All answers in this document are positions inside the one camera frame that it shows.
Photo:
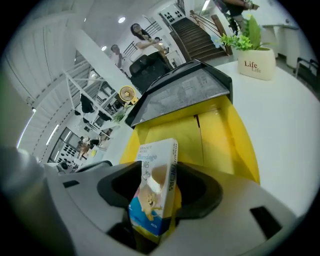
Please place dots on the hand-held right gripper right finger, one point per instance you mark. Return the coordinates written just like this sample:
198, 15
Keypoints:
200, 192

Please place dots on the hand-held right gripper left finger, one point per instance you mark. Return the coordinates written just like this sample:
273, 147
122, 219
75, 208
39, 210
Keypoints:
117, 185

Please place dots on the white and blue bandage box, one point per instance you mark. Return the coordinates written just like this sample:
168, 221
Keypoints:
155, 185

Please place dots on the yellow box with black lid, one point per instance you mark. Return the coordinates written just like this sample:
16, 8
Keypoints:
190, 117

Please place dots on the small green plant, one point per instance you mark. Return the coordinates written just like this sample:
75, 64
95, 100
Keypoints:
119, 115

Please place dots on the white shelving rack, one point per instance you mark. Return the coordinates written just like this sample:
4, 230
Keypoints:
87, 100

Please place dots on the yellow desk fan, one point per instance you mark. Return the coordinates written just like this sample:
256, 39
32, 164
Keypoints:
127, 94

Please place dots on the black office chair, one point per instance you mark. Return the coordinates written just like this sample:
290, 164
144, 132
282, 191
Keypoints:
147, 70

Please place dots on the cream plant pot with green plant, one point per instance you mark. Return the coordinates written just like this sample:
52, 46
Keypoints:
252, 52

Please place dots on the brown staircase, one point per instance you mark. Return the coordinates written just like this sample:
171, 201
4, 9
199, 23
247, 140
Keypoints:
200, 40

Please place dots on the black chair frame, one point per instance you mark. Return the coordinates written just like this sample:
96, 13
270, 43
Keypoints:
306, 68

